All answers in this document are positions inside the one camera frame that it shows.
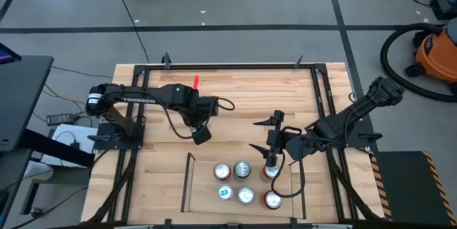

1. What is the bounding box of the green Sprite can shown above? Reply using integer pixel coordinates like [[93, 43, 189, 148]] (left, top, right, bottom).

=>
[[233, 160, 252, 181]]

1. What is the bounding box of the computer monitor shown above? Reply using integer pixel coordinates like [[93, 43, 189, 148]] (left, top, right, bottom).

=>
[[0, 42, 22, 66]]

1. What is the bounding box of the black desk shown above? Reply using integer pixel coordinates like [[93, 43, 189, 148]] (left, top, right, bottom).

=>
[[0, 55, 54, 153]]

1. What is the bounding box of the red soda can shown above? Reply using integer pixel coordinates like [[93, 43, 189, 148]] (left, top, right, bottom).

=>
[[263, 190, 283, 210], [263, 164, 281, 181]]

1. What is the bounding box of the black hazard-striped ramp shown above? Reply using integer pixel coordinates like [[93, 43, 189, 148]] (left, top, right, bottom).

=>
[[369, 150, 457, 227]]

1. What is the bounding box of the white and blue can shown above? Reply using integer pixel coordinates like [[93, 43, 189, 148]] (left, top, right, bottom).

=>
[[218, 184, 234, 201]]

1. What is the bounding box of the orange shop vacuum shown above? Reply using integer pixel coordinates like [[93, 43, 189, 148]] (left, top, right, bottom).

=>
[[405, 16, 457, 96], [379, 21, 457, 103]]

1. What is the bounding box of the black power adapter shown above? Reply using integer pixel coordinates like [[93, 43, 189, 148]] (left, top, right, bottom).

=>
[[46, 113, 75, 126]]

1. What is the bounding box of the yellow cable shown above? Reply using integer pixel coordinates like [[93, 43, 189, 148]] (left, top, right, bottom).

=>
[[42, 84, 89, 106]]

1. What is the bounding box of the white paper box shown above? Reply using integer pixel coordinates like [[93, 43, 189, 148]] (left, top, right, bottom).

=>
[[39, 123, 99, 168]]

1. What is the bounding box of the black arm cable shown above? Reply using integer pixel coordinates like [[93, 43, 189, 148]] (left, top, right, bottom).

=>
[[162, 96, 236, 141], [270, 150, 306, 199]]

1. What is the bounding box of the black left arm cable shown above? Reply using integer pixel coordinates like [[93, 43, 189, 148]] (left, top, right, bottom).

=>
[[162, 96, 236, 141]]

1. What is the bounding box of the pink soda can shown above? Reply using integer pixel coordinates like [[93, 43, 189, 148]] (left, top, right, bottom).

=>
[[213, 162, 232, 182]]

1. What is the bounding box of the silver soda can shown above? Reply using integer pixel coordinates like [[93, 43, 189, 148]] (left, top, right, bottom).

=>
[[237, 185, 256, 205]]

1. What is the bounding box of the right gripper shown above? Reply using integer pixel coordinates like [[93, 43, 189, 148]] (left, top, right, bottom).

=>
[[248, 110, 304, 168]]

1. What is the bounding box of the long black floor cable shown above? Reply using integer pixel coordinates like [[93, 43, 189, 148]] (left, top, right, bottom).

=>
[[108, 0, 151, 64]]

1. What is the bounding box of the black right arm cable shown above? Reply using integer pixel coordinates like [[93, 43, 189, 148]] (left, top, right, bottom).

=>
[[270, 150, 306, 199]]

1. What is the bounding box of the black aluminium table frame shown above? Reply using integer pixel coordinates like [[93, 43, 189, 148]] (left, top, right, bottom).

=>
[[81, 52, 386, 229]]

